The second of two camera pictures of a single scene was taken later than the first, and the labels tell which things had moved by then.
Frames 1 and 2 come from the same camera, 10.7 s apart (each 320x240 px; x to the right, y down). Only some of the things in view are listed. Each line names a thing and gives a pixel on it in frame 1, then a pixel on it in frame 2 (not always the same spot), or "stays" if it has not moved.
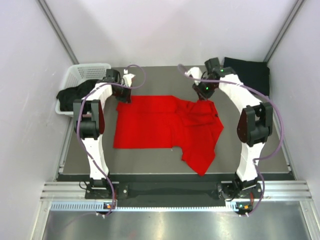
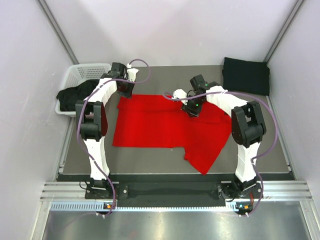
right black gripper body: x=206 y=89 to x=194 y=106
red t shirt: x=165 y=122 stays
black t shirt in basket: x=66 y=96 stays
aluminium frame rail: x=275 y=191 stays
